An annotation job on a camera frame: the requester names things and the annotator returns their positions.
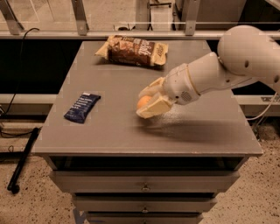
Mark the orange fruit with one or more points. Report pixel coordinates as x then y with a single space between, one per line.
143 101

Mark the top grey drawer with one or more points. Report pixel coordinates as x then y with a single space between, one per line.
144 181

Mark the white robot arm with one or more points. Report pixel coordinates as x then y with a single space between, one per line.
244 55

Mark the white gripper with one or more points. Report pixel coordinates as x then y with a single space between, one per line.
177 84

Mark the metal railing frame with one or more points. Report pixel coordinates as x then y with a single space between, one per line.
151 19

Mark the black rod on floor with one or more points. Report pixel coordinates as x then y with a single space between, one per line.
13 187

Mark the blue rxbar blueberry wrapper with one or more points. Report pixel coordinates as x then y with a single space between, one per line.
79 111

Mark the grey drawer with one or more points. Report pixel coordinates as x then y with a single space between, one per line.
137 218
144 181
143 204

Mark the brown chip bag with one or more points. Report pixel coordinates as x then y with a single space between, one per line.
134 51

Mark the grey drawer cabinet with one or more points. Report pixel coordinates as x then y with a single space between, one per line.
209 135

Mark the bottom grey drawer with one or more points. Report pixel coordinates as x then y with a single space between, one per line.
137 218

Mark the middle grey drawer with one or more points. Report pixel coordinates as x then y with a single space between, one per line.
143 204

